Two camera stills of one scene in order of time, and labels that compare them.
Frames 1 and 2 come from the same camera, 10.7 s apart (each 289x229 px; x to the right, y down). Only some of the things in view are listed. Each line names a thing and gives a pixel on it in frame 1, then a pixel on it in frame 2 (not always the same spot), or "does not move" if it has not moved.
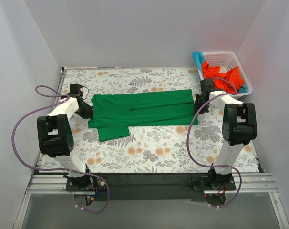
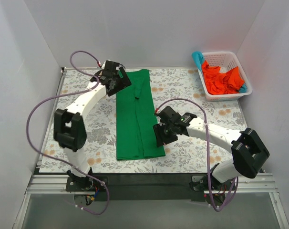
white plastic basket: (226, 60) does not move
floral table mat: (150, 149) does not move
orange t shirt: (232, 76) does not move
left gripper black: (86, 111) to (123, 78)
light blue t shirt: (199, 58) does not move
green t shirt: (113, 114) to (136, 116)
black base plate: (110, 187) does not move
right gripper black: (200, 105) to (160, 134)
